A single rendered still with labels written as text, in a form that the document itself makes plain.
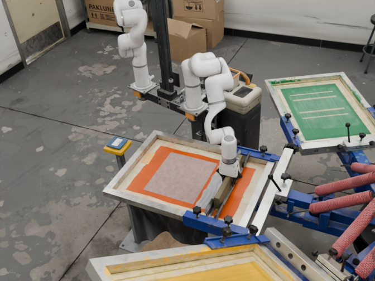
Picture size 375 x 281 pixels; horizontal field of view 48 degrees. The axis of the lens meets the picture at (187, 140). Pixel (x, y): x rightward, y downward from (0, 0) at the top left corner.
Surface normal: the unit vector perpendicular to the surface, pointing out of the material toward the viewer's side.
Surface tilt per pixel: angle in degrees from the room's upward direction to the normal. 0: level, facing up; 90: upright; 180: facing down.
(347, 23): 90
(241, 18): 90
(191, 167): 0
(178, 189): 0
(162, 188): 0
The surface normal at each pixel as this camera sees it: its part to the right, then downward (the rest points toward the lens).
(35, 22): 0.91, 0.22
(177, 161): -0.07, -0.78
